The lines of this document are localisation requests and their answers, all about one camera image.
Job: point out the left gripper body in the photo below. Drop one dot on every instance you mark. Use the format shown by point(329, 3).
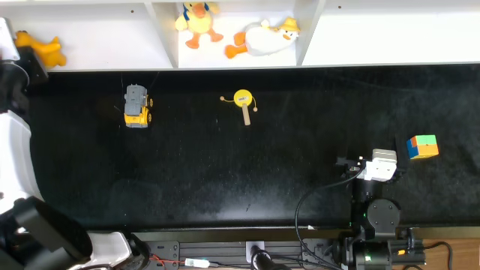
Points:
point(35, 77)

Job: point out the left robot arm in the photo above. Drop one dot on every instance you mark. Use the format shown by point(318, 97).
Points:
point(15, 157)

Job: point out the yellow rattle drum toy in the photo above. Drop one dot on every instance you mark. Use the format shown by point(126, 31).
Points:
point(243, 98)

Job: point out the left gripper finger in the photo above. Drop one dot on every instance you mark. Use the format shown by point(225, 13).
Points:
point(33, 58)

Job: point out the white shelf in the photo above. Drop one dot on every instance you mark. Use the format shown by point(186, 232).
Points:
point(93, 41)

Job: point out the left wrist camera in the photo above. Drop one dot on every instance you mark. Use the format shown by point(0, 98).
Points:
point(5, 39)

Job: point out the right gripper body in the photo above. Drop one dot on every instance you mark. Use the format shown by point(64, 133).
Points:
point(399, 174)

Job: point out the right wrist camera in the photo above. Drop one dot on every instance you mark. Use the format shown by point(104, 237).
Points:
point(380, 167)

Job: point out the grey and yellow toy truck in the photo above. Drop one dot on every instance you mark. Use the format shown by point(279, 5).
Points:
point(137, 107)

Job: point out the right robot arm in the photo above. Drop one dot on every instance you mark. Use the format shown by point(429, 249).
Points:
point(382, 217)

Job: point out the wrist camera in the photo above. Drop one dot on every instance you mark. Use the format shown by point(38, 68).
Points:
point(5, 39)
point(380, 167)

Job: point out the many-coloured puzzle cube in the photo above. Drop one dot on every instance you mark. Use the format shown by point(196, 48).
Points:
point(423, 147)

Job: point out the mounting rail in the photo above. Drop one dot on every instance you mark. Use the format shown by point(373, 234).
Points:
point(225, 255)

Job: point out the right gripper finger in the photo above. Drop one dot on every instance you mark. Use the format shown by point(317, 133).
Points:
point(402, 153)

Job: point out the white plush duck yellow hat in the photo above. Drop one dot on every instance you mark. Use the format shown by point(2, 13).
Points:
point(264, 39)

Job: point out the orange dinosaur toy figure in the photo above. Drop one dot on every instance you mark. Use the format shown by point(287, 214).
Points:
point(50, 52)

